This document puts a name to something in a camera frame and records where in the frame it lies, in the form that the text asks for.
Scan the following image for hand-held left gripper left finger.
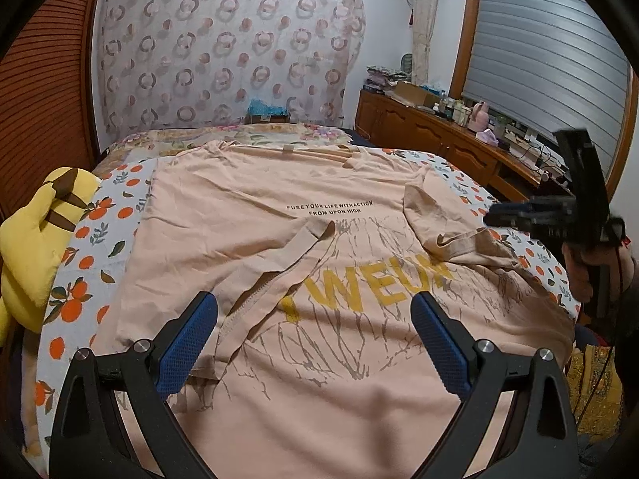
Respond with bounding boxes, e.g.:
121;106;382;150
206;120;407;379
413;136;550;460
47;291;220;479

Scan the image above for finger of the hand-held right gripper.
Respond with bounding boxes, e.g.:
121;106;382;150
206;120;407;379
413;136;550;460
483;210;550;234
499;198;575;216

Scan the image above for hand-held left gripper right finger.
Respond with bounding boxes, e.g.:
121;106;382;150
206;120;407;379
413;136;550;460
410;291;582;479

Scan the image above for pink printed T-shirt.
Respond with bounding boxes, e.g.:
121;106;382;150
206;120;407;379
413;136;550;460
115;141;575;479

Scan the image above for stack of folded clothes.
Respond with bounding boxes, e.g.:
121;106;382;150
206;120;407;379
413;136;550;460
367;65;413;93

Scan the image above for person's right hand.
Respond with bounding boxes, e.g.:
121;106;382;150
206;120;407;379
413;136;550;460
562;242;622;306

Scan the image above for pink bunny plush toy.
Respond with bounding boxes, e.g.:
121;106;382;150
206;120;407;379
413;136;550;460
469;101;492;131

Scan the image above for cluster of small bottles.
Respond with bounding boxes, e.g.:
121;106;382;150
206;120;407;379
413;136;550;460
434;95;472;125

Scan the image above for long wooden cabinet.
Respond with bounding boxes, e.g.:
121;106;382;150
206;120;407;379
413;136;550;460
355;89;575;200

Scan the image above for orange fruit print bed sheet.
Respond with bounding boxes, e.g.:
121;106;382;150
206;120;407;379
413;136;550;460
20;152;582;460

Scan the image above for cardboard box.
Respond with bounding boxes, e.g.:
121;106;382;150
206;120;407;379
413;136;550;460
394;81;440;108

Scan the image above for grey window blind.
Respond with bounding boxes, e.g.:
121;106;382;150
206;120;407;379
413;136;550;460
462;0;630;175

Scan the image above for yellow patterned cloth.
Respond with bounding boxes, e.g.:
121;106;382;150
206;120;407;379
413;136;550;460
569;346;625;440

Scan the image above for yellow plush toy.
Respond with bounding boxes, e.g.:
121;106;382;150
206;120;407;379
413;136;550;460
0;167;101;345

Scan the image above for floral quilt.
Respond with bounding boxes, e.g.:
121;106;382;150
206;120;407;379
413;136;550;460
95;122;375;175

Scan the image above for lace window curtain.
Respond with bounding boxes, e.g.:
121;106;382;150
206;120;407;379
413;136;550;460
412;0;470;85

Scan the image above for blue lace cloth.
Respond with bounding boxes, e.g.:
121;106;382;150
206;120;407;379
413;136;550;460
248;100;290;123

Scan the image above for brown louvered wooden door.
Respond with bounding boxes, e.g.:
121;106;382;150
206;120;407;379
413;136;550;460
0;0;108;220

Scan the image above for circle patterned wall curtain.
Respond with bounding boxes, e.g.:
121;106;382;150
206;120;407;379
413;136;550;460
100;0;367;141

